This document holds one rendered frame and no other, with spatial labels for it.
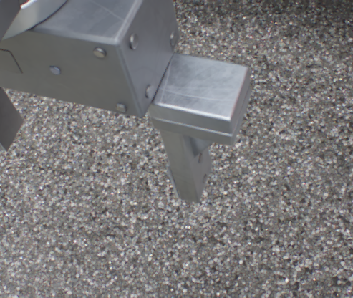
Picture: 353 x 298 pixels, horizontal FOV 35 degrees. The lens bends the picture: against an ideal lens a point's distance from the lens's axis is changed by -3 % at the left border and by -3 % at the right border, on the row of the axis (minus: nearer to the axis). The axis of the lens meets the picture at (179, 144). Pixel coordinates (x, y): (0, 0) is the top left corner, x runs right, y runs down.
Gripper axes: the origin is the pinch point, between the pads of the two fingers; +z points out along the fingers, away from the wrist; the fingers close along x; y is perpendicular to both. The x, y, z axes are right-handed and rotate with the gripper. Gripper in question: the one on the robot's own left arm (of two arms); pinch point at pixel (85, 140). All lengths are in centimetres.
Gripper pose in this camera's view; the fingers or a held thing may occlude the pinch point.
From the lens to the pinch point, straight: 34.2
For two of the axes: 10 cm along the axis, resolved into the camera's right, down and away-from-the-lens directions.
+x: -9.3, -2.2, 2.8
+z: 1.4, 5.1, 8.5
